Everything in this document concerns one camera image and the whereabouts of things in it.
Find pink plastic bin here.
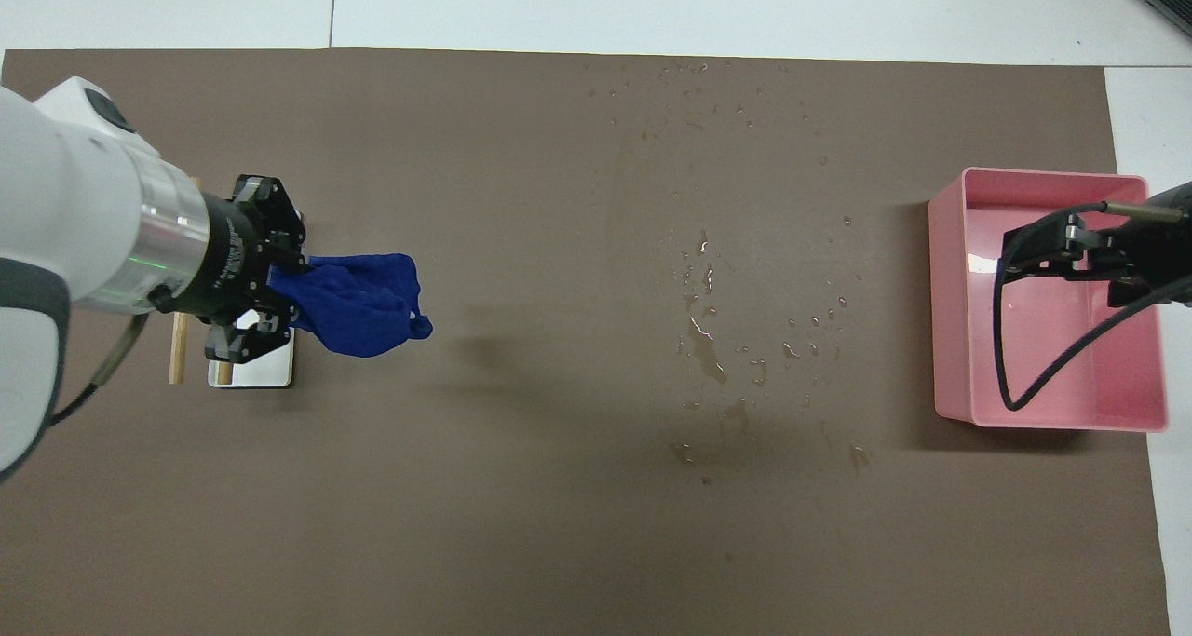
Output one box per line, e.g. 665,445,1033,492
928,167,1170,432

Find blue cloth towel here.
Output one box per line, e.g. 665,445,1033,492
270,252,434,358

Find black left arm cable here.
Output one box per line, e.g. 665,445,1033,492
51,315,150,427

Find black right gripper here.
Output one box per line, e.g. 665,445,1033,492
998,182,1192,306

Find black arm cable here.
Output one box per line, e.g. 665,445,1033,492
51,315,150,427
992,201,1192,413

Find brown table mat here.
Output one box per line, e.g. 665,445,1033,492
0,47,1172,636

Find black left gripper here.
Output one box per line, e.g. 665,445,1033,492
154,175,308,365

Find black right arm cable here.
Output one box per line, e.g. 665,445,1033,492
992,201,1192,413

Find spilled water droplets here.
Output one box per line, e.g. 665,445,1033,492
582,59,876,488

